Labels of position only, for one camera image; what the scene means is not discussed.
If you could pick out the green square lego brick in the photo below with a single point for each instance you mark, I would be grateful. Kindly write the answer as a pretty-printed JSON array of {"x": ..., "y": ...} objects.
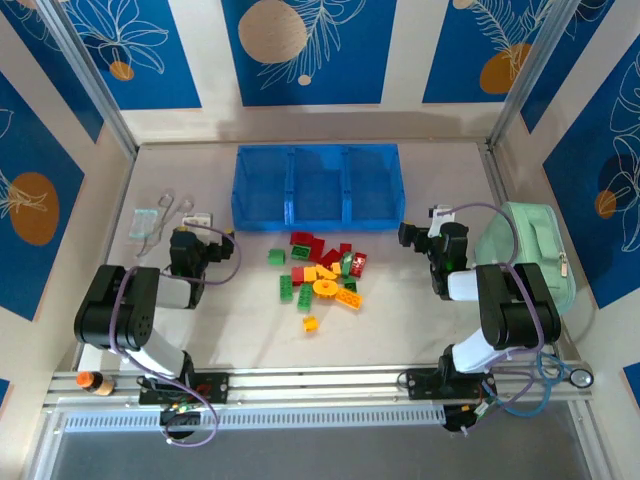
[{"x": 277, "y": 257}]

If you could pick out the small green lego brick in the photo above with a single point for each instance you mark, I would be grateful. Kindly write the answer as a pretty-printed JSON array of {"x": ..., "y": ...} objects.
[{"x": 350, "y": 284}]

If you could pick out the yellow long lego brick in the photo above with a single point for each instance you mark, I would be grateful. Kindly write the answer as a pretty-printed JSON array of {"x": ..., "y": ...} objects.
[{"x": 349, "y": 298}]

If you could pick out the yellow sloped lego brick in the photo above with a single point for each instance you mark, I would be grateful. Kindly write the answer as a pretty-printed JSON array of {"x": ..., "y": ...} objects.
[{"x": 326, "y": 272}]

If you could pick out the green wide lego brick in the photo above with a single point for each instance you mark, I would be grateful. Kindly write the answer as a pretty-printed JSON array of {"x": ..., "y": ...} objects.
[{"x": 305, "y": 298}]

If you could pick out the small yellow lego brick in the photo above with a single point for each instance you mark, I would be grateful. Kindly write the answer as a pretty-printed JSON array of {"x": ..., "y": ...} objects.
[{"x": 310, "y": 324}]

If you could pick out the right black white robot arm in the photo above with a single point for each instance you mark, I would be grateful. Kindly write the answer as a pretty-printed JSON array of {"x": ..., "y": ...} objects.
[{"x": 520, "y": 310}]

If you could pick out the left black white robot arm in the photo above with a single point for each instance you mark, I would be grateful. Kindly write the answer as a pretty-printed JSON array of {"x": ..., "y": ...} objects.
[{"x": 115, "y": 310}]

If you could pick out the metal scissors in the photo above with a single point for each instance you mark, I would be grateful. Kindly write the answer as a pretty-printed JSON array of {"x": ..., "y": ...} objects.
[{"x": 160, "y": 231}]

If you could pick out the clear teal gauze packet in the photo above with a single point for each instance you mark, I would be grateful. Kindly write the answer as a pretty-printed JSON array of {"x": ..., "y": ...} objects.
[{"x": 142, "y": 222}]

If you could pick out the red printed lego brick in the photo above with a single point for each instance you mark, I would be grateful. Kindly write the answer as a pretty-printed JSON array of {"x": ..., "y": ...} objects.
[{"x": 359, "y": 264}]

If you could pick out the blue three-compartment plastic bin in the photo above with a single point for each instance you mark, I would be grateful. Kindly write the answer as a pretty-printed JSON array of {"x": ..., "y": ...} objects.
[{"x": 260, "y": 200}]

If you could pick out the small red lego brick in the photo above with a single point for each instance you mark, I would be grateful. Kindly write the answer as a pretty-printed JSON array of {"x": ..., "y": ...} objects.
[{"x": 345, "y": 249}]

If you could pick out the green narrow lego brick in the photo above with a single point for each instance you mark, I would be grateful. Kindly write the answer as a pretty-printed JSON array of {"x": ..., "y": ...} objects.
[{"x": 346, "y": 265}]

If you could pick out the mint green zip pouch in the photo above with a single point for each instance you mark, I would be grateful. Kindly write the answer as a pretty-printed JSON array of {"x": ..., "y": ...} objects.
[{"x": 530, "y": 235}]

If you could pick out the small orange-yellow lego brick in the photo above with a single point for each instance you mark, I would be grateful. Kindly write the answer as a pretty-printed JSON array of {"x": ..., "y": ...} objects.
[{"x": 335, "y": 268}]

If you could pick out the red sloped lego brick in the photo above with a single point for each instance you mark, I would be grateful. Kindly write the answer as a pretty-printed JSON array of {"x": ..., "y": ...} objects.
[{"x": 331, "y": 258}]

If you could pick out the red tall lego brick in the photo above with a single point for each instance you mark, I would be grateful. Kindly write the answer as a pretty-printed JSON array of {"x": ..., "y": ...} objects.
[{"x": 317, "y": 249}]

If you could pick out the small bottle orange cap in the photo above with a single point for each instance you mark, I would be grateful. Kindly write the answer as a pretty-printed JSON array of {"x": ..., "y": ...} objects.
[{"x": 102, "y": 385}]

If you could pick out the blue stethoscope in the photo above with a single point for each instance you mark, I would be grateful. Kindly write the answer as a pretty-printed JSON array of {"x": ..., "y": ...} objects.
[{"x": 581, "y": 378}]

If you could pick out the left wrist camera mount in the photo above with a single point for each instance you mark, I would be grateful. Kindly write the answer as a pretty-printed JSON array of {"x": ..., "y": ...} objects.
[{"x": 197, "y": 220}]

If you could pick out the left aluminium table side rail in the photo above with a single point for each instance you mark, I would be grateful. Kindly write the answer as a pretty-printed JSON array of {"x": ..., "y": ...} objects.
[{"x": 113, "y": 230}]

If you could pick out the aluminium table side rail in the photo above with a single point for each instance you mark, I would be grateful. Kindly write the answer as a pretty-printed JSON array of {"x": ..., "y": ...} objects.
[
  {"x": 492, "y": 170},
  {"x": 113, "y": 230}
]

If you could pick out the right aluminium table side rail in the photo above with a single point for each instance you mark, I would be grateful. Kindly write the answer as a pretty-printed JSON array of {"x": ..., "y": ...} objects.
[{"x": 492, "y": 170}]

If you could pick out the long aluminium mounting rail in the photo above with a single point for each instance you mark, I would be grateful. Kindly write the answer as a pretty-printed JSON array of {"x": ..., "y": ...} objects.
[{"x": 325, "y": 382}]

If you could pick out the left aluminium frame post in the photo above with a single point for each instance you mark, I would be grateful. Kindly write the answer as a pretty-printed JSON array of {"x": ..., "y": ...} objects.
[{"x": 92, "y": 80}]

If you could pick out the aluminium frame post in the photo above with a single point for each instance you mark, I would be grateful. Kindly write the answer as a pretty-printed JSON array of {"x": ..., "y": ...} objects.
[
  {"x": 531, "y": 75},
  {"x": 92, "y": 80}
]

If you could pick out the right aluminium frame post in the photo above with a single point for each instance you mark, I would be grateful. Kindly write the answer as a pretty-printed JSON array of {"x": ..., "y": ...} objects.
[{"x": 531, "y": 75}]

